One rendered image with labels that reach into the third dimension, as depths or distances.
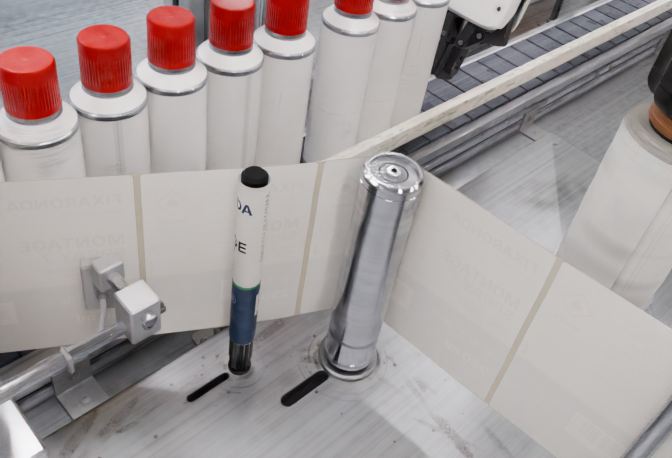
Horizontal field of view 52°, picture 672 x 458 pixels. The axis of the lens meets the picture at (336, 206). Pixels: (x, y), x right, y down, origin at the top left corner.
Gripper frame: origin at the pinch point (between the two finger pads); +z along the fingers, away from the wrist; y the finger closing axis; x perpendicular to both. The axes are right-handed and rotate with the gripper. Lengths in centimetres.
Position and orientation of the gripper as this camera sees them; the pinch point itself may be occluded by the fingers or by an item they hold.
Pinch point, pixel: (447, 60)
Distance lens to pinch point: 80.3
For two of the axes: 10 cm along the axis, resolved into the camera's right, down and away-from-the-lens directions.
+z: -3.8, 8.2, 4.2
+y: 6.8, 5.6, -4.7
